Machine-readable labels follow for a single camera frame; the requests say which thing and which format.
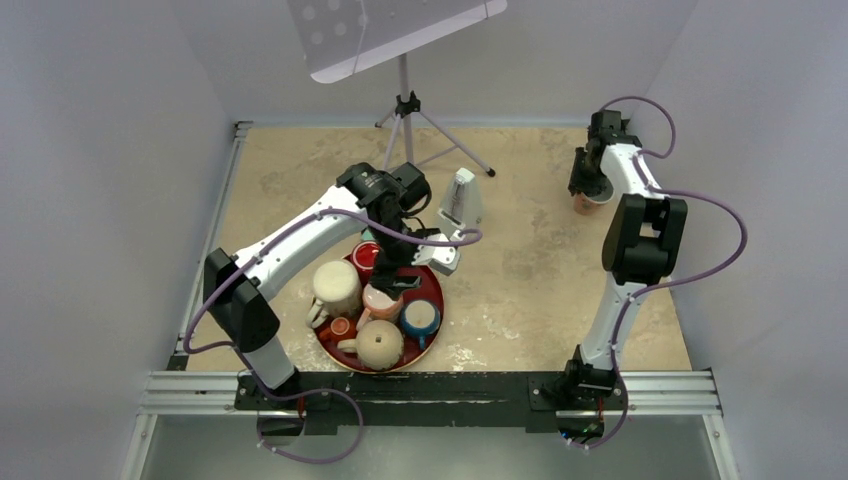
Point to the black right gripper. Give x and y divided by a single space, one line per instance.
578 182

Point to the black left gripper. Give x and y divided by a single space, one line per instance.
385 276

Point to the pink flower mug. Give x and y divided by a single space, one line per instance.
586 205

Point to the blue striped mug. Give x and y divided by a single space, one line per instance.
419 320

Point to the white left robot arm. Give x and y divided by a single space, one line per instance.
239 287

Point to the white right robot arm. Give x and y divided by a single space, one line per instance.
640 249

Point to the pink upside-down mug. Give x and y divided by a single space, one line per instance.
378 305

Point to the red mug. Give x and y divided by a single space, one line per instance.
363 257

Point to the tall cream upside-down mug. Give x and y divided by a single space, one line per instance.
337 292

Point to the beige round upside-down mug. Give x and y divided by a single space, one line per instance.
379 345

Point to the round red tray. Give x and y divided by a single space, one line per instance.
429 290

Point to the small orange cup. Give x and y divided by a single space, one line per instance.
338 329

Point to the white metronome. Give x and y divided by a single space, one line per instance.
461 207

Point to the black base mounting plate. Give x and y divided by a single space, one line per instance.
534 401

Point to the purple music stand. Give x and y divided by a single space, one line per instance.
342 38

